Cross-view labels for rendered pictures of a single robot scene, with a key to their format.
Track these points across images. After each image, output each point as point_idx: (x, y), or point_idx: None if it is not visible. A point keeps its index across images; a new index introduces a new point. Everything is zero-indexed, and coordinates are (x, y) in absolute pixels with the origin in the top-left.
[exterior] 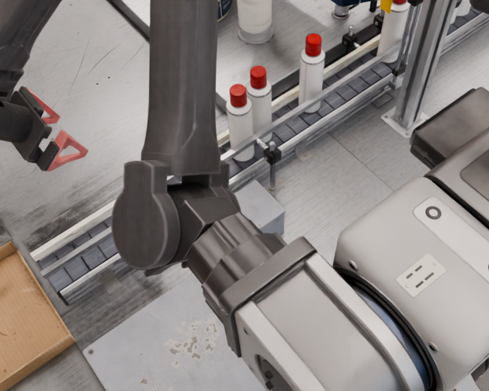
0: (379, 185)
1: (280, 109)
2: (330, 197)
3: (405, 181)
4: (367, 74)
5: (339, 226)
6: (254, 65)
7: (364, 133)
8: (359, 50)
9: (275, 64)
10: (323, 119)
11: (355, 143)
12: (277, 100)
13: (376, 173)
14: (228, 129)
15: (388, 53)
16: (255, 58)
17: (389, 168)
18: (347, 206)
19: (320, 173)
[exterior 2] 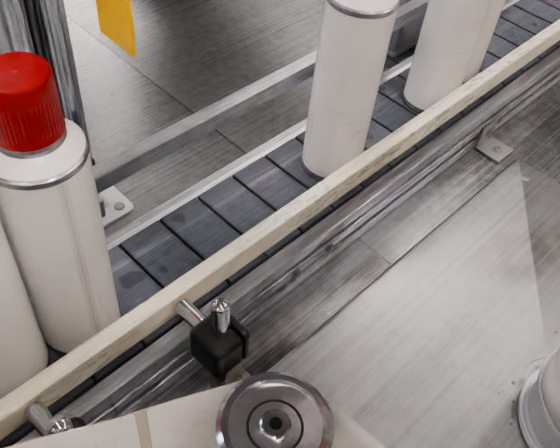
0: (164, 78)
1: (401, 154)
2: (260, 62)
3: (108, 83)
4: (163, 253)
5: (243, 27)
6: (522, 281)
7: (181, 172)
8: (187, 276)
9: (461, 288)
10: (290, 136)
11: (206, 150)
12: (418, 122)
13: (164, 96)
14: (503, 65)
15: (101, 162)
16: (532, 308)
17: (137, 103)
18: (228, 50)
19: (283, 97)
